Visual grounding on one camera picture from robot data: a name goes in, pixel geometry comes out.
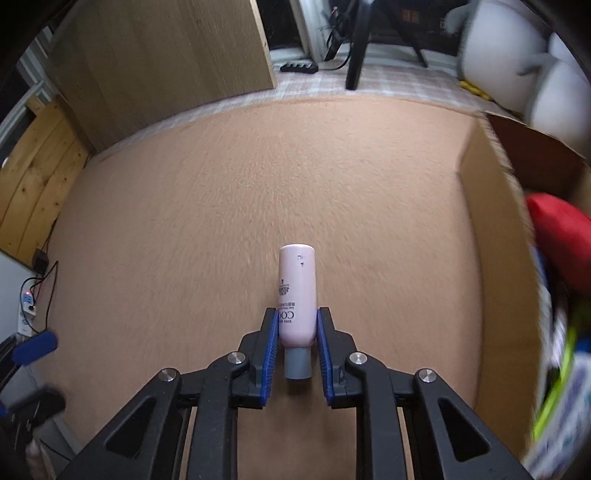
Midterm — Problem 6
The large light wooden board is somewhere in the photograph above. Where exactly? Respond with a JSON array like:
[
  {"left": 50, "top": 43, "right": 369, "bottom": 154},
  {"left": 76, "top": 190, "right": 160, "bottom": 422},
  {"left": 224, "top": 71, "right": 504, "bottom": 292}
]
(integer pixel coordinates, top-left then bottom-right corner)
[{"left": 51, "top": 0, "right": 278, "bottom": 153}]

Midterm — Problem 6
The patterned tissue pack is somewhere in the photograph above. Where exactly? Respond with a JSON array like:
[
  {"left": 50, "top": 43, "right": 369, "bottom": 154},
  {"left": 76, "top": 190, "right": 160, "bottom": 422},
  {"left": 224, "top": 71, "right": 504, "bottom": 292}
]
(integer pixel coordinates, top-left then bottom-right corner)
[{"left": 526, "top": 357, "right": 591, "bottom": 476}]

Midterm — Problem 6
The white window frame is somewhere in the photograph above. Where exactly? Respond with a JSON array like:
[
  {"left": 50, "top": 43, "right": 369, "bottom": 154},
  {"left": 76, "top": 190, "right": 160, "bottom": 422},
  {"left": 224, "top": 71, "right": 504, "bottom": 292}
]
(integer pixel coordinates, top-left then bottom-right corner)
[{"left": 288, "top": 0, "right": 333, "bottom": 63}]

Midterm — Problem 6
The person's left hand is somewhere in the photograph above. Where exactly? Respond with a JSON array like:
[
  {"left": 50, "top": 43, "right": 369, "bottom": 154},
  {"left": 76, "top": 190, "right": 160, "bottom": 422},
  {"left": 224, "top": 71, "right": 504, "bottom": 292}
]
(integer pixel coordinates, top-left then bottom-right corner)
[{"left": 25, "top": 436, "right": 56, "bottom": 480}]

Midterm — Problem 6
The black power strip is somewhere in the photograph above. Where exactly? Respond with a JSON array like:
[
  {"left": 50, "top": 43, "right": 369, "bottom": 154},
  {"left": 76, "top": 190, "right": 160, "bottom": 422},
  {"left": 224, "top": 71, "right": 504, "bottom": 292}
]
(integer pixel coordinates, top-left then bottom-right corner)
[{"left": 281, "top": 60, "right": 319, "bottom": 75}]

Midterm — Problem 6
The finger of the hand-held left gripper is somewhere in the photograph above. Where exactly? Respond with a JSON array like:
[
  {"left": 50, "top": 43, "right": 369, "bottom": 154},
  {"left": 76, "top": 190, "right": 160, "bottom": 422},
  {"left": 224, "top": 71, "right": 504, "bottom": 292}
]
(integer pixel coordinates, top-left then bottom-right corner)
[
  {"left": 7, "top": 387, "right": 66, "bottom": 418},
  {"left": 13, "top": 330, "right": 59, "bottom": 366}
]

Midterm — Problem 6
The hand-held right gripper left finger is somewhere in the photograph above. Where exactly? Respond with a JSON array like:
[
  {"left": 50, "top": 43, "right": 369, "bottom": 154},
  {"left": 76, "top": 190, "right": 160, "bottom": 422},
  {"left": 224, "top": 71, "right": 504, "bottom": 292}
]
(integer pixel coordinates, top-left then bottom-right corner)
[{"left": 74, "top": 307, "right": 280, "bottom": 480}]

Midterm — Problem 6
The black cable bundle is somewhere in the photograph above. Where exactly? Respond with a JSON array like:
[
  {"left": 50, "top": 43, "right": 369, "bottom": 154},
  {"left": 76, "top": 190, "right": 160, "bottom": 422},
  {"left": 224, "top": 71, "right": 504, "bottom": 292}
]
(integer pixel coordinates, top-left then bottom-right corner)
[{"left": 321, "top": 7, "right": 349, "bottom": 63}]

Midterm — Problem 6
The red fabric pouch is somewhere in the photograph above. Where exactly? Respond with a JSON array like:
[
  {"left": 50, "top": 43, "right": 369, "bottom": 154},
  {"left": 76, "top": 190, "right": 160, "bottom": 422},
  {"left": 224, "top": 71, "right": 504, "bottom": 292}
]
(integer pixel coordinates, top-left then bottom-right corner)
[{"left": 526, "top": 194, "right": 591, "bottom": 298}]

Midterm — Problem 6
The pink bottle grey cap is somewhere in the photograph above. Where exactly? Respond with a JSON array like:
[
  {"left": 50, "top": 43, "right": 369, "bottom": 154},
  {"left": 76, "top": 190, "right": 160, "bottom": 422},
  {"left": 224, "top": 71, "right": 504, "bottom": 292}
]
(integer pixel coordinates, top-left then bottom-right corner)
[{"left": 278, "top": 244, "right": 318, "bottom": 381}]

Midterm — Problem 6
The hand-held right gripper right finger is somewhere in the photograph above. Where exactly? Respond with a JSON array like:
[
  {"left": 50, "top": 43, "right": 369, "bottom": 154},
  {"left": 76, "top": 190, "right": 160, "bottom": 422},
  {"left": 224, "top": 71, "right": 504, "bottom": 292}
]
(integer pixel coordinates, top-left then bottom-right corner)
[{"left": 316, "top": 306, "right": 532, "bottom": 480}]

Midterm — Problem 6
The green tube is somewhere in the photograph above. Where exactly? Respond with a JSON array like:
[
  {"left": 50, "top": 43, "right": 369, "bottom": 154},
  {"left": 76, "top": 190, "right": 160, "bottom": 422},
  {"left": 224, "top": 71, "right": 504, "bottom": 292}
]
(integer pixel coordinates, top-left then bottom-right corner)
[{"left": 533, "top": 325, "right": 580, "bottom": 441}]

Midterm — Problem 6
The black tripod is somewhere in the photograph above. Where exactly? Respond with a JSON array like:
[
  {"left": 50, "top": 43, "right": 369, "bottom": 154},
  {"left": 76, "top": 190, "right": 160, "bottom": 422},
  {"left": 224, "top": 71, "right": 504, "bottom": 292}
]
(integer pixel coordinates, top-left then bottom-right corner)
[{"left": 344, "top": 0, "right": 428, "bottom": 90}]

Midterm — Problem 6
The small penguin plush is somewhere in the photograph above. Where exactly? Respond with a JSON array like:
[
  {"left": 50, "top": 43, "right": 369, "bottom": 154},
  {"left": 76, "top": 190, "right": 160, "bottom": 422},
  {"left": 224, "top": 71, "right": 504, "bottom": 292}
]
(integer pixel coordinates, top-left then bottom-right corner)
[{"left": 517, "top": 34, "right": 591, "bottom": 160}]

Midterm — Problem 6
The white power strip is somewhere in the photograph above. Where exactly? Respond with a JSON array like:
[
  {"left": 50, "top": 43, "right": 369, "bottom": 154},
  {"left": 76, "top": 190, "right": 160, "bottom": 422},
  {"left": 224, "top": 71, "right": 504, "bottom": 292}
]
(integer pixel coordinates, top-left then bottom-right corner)
[{"left": 17, "top": 288, "right": 38, "bottom": 335}]

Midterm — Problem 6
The cardboard box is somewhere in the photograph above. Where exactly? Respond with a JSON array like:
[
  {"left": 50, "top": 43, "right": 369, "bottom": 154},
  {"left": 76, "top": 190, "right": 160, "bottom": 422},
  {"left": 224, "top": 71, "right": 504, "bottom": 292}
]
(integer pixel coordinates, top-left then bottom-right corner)
[{"left": 459, "top": 111, "right": 591, "bottom": 480}]

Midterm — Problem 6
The pine plank panel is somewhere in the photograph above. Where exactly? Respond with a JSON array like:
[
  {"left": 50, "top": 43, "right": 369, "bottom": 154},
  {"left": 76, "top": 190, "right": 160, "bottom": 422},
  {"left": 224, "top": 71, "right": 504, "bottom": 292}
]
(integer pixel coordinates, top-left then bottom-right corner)
[{"left": 0, "top": 99, "right": 90, "bottom": 266}]

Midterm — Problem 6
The large penguin plush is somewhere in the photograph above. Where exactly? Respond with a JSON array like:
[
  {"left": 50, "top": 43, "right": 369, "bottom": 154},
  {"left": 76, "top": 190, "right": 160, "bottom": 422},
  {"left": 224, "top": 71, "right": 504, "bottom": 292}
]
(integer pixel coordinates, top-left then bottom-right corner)
[{"left": 445, "top": 0, "right": 561, "bottom": 116}]

